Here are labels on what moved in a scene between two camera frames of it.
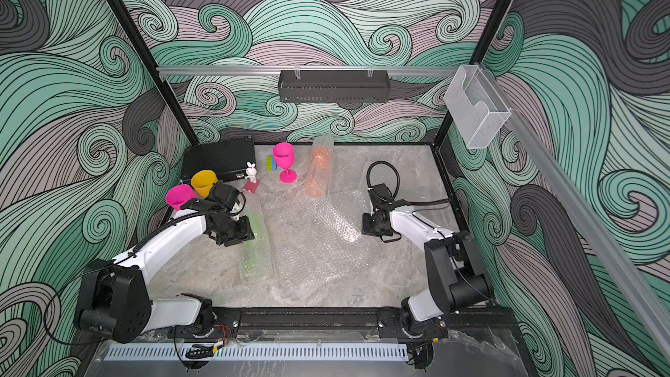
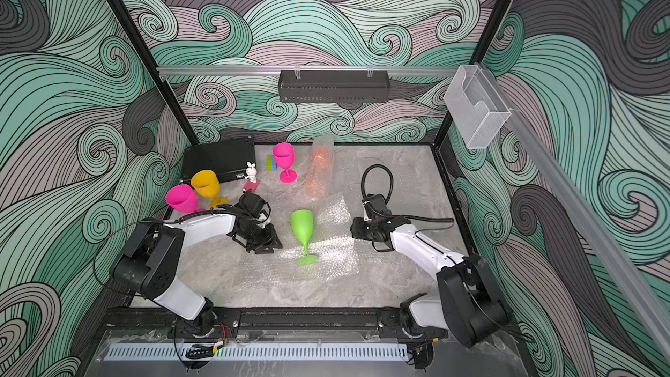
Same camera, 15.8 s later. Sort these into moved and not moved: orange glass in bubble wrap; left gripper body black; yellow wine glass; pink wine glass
Moved: left gripper body black
Not moved: yellow wine glass; orange glass in bubble wrap; pink wine glass
